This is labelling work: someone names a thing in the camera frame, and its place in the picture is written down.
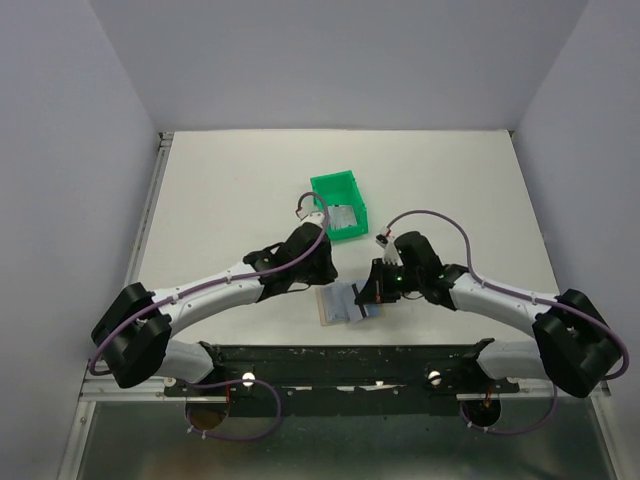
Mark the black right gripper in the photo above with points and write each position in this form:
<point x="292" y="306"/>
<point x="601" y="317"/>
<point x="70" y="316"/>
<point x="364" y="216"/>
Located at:
<point x="375" y="289"/>

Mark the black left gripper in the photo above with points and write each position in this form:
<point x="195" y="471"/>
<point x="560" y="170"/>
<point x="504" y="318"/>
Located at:
<point x="329" y="271"/>

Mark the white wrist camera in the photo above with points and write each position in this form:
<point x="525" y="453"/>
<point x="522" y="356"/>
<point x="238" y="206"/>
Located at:
<point x="316" y="217"/>
<point x="386" y="241"/>

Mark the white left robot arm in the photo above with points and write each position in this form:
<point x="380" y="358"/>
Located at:
<point x="134" y="338"/>

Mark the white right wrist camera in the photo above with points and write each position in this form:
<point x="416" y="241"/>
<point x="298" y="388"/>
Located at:
<point x="386" y="241"/>

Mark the green plastic bin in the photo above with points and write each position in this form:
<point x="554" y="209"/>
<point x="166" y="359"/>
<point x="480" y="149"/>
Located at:
<point x="342" y="189"/>

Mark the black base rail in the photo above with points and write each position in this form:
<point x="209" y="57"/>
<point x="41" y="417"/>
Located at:
<point x="342" y="380"/>

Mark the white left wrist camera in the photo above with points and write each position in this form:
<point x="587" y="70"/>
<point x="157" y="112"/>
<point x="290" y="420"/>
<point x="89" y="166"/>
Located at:
<point x="316" y="217"/>

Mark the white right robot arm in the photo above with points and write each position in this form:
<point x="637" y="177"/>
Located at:
<point x="568" y="343"/>

